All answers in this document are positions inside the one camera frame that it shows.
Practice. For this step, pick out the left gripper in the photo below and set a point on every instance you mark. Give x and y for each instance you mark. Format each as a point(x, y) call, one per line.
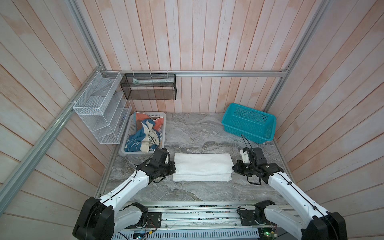
point(172, 169)

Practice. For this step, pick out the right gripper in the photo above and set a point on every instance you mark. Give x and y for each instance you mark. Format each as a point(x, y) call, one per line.
point(237, 168)

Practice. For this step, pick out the white towel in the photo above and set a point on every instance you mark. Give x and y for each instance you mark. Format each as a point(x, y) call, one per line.
point(203, 167)

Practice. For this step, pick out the white laundry basket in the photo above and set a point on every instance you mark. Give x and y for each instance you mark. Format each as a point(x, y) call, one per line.
point(131, 129)

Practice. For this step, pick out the teal plastic basket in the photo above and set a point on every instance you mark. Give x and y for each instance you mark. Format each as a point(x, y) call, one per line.
point(256, 126)

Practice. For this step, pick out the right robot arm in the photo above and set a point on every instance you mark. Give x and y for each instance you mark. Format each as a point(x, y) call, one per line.
point(313, 221)

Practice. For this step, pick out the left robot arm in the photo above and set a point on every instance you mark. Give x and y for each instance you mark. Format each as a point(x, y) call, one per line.
point(101, 218)

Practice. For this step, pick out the blue patterned towel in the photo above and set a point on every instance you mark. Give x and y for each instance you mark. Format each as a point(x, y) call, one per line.
point(146, 139)

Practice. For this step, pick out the red orange towel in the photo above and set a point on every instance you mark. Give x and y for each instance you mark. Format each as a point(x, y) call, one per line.
point(159, 121)

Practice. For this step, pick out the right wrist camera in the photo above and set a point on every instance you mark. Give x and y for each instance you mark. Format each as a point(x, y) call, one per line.
point(245, 156)

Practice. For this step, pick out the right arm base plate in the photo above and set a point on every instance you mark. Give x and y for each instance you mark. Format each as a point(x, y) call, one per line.
point(251, 217)

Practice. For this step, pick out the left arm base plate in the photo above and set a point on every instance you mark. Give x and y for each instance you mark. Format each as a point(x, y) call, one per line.
point(149, 220)

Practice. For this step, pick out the black wire mesh basket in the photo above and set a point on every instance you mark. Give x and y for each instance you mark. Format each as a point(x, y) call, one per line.
point(149, 87)

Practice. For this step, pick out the white wire mesh shelf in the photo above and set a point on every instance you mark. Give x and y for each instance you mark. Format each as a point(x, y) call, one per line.
point(103, 108)

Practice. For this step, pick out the aluminium frame rail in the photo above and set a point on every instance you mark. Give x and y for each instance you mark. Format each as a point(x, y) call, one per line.
point(218, 73)

